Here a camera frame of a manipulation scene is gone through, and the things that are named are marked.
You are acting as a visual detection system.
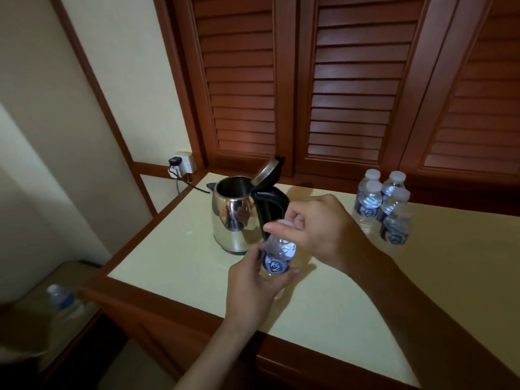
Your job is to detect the person's left hand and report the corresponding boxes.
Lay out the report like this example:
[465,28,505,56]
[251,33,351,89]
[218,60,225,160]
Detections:
[224,241,301,336]

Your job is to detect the person's right hand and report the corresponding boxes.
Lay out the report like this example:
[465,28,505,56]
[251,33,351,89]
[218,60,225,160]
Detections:
[263,193,381,277]

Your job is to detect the clear plastic water bottle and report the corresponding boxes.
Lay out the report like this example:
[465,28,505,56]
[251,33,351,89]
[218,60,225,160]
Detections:
[375,188,412,224]
[380,203,413,256]
[358,168,382,191]
[259,219,298,301]
[352,180,384,237]
[381,171,407,199]

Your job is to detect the stainless steel electric kettle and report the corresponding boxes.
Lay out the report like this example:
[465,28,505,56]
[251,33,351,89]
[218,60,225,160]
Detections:
[206,156,291,256]

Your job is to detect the large blue label water bottle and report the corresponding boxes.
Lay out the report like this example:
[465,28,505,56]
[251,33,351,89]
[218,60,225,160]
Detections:
[38,283,88,372]

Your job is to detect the wooden cabinet cream top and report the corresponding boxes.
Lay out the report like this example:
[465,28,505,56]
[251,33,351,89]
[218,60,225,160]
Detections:
[79,170,520,390]

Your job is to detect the wooden louvered shutter door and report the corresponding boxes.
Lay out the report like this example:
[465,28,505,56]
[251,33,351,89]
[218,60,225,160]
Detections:
[294,0,460,181]
[400,0,520,185]
[170,0,297,177]

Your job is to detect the wooden side table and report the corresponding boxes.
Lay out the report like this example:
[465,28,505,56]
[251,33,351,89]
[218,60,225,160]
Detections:
[0,259,105,382]

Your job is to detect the black power cord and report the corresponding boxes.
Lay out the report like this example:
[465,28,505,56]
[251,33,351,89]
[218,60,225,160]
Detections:
[172,165,212,196]

